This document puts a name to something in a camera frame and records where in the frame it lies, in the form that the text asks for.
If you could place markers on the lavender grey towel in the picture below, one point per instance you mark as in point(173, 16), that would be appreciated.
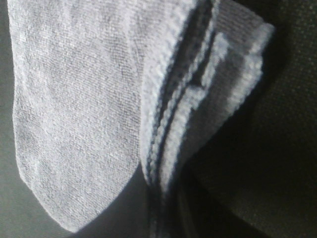
point(110, 93)

